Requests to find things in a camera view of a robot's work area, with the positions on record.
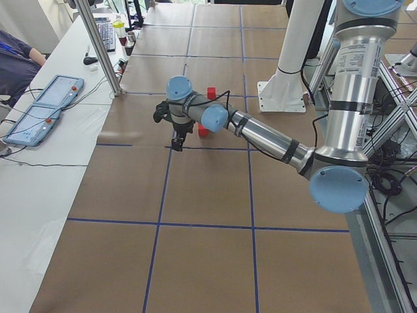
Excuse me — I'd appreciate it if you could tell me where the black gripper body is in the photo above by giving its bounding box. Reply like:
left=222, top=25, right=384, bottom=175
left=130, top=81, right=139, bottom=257
left=173, top=120, right=195, bottom=134

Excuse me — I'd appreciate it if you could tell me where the red cube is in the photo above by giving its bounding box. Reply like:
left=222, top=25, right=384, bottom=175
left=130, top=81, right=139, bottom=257
left=207, top=87, right=216, bottom=100
left=197, top=124, right=210, bottom=138

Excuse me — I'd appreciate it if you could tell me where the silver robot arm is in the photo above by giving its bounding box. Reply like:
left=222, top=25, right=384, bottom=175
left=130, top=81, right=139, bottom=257
left=153, top=1, right=403, bottom=213

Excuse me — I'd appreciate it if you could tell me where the metal cup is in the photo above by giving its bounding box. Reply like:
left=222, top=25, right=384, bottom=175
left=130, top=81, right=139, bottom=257
left=127, top=31, right=136, bottom=42

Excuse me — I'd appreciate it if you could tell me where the black computer mouse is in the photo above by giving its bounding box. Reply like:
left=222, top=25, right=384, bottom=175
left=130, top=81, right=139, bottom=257
left=83, top=56, right=98, bottom=65

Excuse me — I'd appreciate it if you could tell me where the yellow lid bottle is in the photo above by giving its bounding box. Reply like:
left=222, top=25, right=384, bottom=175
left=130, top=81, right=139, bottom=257
left=112, top=19, right=126, bottom=39

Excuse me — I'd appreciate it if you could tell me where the black keyboard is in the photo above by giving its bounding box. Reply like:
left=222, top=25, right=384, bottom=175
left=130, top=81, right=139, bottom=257
left=96, top=22, right=116, bottom=52

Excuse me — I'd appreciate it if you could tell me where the upper blue teach pendant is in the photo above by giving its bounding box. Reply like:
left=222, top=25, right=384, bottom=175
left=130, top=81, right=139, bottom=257
left=34, top=75, right=84, bottom=108

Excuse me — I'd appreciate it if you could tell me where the blue teach pendant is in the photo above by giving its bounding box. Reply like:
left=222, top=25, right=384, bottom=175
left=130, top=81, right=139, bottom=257
left=34, top=75, right=84, bottom=108
left=4, top=104, right=61, bottom=147

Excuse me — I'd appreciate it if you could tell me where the lower blue teach pendant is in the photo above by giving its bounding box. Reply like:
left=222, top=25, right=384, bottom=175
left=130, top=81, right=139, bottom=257
left=4, top=104, right=61, bottom=147

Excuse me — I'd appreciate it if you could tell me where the seated person in blue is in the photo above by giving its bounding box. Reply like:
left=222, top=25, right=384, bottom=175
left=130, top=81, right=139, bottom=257
left=1, top=30, right=46, bottom=107

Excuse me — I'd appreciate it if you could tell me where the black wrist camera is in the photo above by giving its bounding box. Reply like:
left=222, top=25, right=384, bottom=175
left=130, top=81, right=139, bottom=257
left=152, top=101, right=172, bottom=123

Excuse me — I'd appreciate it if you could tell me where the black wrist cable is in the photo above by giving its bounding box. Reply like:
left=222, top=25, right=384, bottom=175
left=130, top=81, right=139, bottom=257
left=188, top=90, right=261, bottom=154

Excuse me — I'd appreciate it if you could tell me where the white pedestal column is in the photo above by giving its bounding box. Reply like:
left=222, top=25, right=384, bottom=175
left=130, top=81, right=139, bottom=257
left=257, top=0, right=332, bottom=113

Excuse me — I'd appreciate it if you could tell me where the aluminium frame post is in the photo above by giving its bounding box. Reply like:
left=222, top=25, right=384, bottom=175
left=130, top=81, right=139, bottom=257
left=74, top=0, right=122, bottom=97

